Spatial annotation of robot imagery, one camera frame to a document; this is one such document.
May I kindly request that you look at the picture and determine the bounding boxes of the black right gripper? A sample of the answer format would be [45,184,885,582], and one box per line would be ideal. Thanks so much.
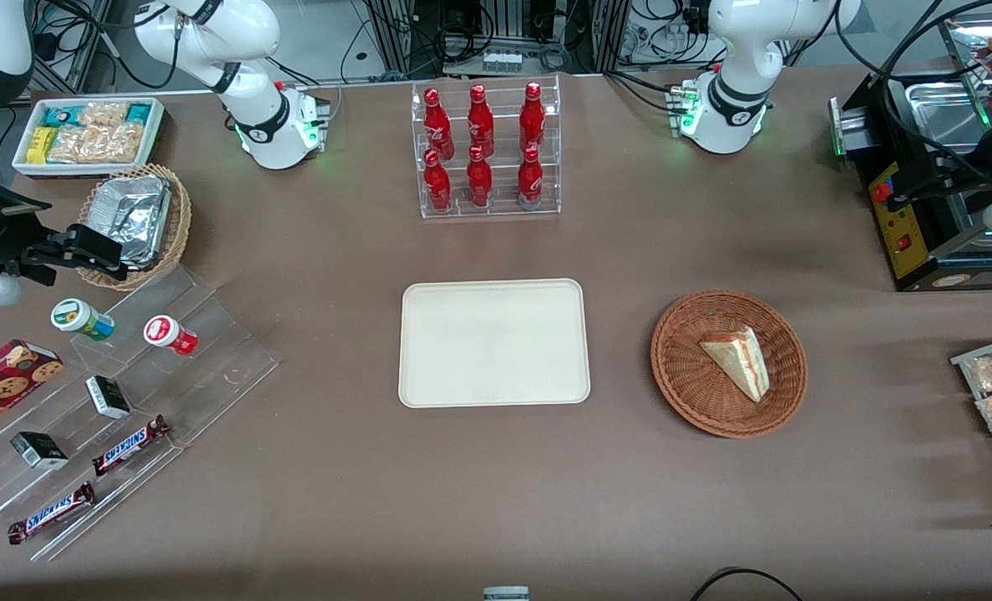
[0,164,128,289]

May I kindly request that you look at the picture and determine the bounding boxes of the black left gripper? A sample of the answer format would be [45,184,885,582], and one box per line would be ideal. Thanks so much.
[884,125,992,211]

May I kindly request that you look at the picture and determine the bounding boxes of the triangular sandwich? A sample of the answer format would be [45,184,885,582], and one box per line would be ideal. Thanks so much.
[700,326,772,404]

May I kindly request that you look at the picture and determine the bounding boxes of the light wicker basket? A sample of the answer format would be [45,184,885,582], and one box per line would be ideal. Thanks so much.
[78,164,193,292]

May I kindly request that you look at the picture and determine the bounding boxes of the brown wicker basket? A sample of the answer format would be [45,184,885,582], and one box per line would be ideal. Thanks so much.
[650,290,809,440]

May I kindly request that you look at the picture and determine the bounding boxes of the cream plastic tray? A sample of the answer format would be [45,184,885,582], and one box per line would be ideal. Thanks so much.
[398,279,592,410]

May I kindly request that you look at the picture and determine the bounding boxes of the black sealing machine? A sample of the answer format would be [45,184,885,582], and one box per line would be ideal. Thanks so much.
[828,71,992,293]

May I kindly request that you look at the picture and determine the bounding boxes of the stack of foil trays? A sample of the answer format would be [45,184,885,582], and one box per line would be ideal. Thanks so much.
[88,174,173,270]

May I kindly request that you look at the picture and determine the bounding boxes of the green lid cup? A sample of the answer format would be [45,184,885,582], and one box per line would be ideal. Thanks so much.
[51,298,116,342]

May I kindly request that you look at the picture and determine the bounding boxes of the white rectangular snack bin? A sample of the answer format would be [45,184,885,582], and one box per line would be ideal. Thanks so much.
[12,96,166,179]

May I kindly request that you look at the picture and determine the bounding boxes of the red lid cup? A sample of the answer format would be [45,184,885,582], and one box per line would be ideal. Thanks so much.
[144,316,199,357]

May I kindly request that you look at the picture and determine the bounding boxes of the clear bag of crackers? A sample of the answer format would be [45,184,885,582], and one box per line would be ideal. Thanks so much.
[48,102,144,164]

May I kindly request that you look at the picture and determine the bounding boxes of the small black box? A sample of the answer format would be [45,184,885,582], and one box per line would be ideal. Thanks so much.
[10,432,70,471]
[85,376,133,420]

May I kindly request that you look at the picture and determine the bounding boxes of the clear acrylic step display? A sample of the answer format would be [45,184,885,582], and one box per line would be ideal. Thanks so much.
[0,265,281,563]

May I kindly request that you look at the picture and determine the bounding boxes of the red chocolate chip cookie box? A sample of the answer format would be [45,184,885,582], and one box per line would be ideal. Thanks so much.
[0,339,65,444]

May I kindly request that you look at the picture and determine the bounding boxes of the Snickers bar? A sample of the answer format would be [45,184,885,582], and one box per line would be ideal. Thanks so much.
[91,415,172,477]
[8,482,97,546]

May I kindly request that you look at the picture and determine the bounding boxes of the red soda bottle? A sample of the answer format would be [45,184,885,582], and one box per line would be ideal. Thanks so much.
[423,150,453,213]
[466,145,494,209]
[467,84,496,159]
[423,88,453,161]
[519,81,546,156]
[517,144,545,210]

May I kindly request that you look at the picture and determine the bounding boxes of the clear acrylic bottle rack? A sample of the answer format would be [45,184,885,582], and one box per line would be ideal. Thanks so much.
[410,74,563,220]

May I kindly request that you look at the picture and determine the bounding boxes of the black cable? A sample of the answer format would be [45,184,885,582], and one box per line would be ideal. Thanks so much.
[689,567,802,601]

